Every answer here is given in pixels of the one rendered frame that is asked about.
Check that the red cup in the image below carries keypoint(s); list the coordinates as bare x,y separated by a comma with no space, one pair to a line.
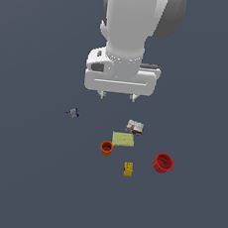
163,163

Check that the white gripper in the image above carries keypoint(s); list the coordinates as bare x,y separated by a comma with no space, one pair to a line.
119,81

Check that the small grey blue tool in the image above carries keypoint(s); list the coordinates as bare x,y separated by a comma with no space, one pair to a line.
74,112

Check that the white red box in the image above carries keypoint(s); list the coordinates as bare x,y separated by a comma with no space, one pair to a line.
135,127

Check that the orange cup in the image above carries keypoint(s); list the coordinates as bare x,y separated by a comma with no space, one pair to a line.
106,148

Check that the yellow box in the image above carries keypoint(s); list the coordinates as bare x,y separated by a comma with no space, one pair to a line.
128,169

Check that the pale green sponge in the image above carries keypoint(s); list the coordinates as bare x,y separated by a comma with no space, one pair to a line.
123,139

